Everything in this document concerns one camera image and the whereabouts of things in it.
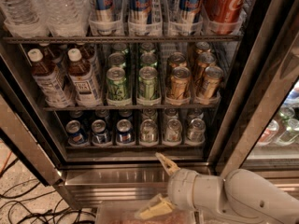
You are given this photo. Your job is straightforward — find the green can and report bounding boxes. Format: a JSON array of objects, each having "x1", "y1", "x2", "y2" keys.
[
  {"x1": 107, "y1": 67, "x2": 128, "y2": 101},
  {"x1": 140, "y1": 53, "x2": 158, "y2": 68},
  {"x1": 108, "y1": 52, "x2": 126, "y2": 69},
  {"x1": 138, "y1": 66, "x2": 158, "y2": 100}
]

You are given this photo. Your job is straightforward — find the tea bottle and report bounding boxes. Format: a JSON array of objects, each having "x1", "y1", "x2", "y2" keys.
[
  {"x1": 67, "y1": 49, "x2": 101, "y2": 106},
  {"x1": 28, "y1": 49, "x2": 74, "y2": 108}
]

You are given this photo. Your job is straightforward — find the green can front left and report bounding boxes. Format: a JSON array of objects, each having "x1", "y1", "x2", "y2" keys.
[{"x1": 107, "y1": 67, "x2": 128, "y2": 101}]

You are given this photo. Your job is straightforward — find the steel fridge door left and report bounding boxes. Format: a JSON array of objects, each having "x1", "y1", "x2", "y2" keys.
[{"x1": 0, "y1": 75, "x2": 64, "y2": 187}]

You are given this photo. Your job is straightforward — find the tea bottle front right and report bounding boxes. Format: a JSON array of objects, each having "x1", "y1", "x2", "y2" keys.
[{"x1": 67, "y1": 49, "x2": 101, "y2": 106}]

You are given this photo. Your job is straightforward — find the silver can front middle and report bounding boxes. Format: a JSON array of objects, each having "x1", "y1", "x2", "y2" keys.
[{"x1": 164, "y1": 119, "x2": 182, "y2": 142}]

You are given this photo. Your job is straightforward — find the water bottle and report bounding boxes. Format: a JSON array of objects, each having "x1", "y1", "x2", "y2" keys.
[
  {"x1": 0, "y1": 0, "x2": 49, "y2": 38},
  {"x1": 42, "y1": 0, "x2": 86, "y2": 37}
]

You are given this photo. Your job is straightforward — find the water bottle left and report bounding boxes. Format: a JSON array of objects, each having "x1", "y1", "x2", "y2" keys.
[{"x1": 0, "y1": 0, "x2": 49, "y2": 38}]

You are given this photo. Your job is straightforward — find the red bull can right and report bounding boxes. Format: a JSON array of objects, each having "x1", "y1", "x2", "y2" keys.
[{"x1": 178, "y1": 0, "x2": 202, "y2": 35}]

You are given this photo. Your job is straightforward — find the gold can front left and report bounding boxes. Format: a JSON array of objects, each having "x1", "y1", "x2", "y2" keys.
[{"x1": 168, "y1": 66, "x2": 191, "y2": 100}]

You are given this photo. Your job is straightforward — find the blue pepsi can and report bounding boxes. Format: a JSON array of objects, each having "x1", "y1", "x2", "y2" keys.
[
  {"x1": 116, "y1": 119, "x2": 134, "y2": 144},
  {"x1": 65, "y1": 120, "x2": 89, "y2": 147},
  {"x1": 92, "y1": 119, "x2": 111, "y2": 146}
]

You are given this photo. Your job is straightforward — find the red bull can left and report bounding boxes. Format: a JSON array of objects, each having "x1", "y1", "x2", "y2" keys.
[{"x1": 95, "y1": 0, "x2": 116, "y2": 35}]

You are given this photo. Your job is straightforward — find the silver can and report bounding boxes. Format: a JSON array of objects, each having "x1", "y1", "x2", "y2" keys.
[
  {"x1": 187, "y1": 118, "x2": 206, "y2": 142},
  {"x1": 140, "y1": 119, "x2": 158, "y2": 143},
  {"x1": 164, "y1": 119, "x2": 182, "y2": 142}
]

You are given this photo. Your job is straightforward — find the tea bottle front left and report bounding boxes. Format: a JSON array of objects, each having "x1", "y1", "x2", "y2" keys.
[{"x1": 28, "y1": 49, "x2": 74, "y2": 108}]

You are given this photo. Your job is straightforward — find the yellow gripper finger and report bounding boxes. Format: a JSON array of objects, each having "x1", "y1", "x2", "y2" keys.
[
  {"x1": 155, "y1": 152, "x2": 179, "y2": 175},
  {"x1": 135, "y1": 193, "x2": 175, "y2": 220}
]

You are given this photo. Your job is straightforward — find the silver can front left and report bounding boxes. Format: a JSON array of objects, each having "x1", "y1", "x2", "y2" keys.
[{"x1": 140, "y1": 119, "x2": 158, "y2": 143}]

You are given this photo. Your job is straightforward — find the red bull can middle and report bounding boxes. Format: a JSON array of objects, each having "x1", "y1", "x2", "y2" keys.
[{"x1": 129, "y1": 0, "x2": 152, "y2": 35}]

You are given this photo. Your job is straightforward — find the black floor cables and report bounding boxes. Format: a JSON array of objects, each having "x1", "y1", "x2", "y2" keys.
[{"x1": 0, "y1": 157, "x2": 96, "y2": 224}]

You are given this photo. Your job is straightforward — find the gold can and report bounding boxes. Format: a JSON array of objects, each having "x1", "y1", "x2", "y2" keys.
[
  {"x1": 197, "y1": 66, "x2": 223, "y2": 98},
  {"x1": 168, "y1": 66, "x2": 191, "y2": 100},
  {"x1": 166, "y1": 52, "x2": 187, "y2": 75},
  {"x1": 193, "y1": 52, "x2": 217, "y2": 79}
]

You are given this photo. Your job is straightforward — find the glass fridge door right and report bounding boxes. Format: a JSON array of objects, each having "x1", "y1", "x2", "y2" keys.
[{"x1": 216, "y1": 5, "x2": 299, "y2": 176}]

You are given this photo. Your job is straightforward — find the gold can front right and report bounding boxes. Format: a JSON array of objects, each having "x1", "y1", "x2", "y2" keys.
[{"x1": 197, "y1": 66, "x2": 223, "y2": 98}]

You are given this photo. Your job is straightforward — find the clear plastic bin left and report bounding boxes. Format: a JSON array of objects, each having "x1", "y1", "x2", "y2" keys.
[{"x1": 95, "y1": 200, "x2": 199, "y2": 224}]

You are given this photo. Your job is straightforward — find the red coca cola can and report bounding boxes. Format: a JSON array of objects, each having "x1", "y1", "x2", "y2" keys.
[{"x1": 204, "y1": 0, "x2": 245, "y2": 35}]

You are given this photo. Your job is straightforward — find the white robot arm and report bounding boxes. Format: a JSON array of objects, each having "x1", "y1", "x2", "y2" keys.
[{"x1": 135, "y1": 152, "x2": 299, "y2": 224}]

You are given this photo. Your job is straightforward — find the silver can front right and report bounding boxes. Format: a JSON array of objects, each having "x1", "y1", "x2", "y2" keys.
[{"x1": 187, "y1": 118, "x2": 206, "y2": 142}]

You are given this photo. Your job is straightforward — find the water bottle right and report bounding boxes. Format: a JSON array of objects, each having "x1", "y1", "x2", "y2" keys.
[{"x1": 42, "y1": 0, "x2": 86, "y2": 37}]

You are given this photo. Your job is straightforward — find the red bull can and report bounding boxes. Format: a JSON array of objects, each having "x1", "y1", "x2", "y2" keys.
[
  {"x1": 129, "y1": 0, "x2": 152, "y2": 35},
  {"x1": 95, "y1": 0, "x2": 116, "y2": 35},
  {"x1": 178, "y1": 0, "x2": 202, "y2": 35}
]

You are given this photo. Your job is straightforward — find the green can front right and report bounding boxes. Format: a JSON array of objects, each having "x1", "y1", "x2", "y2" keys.
[{"x1": 138, "y1": 66, "x2": 158, "y2": 100}]

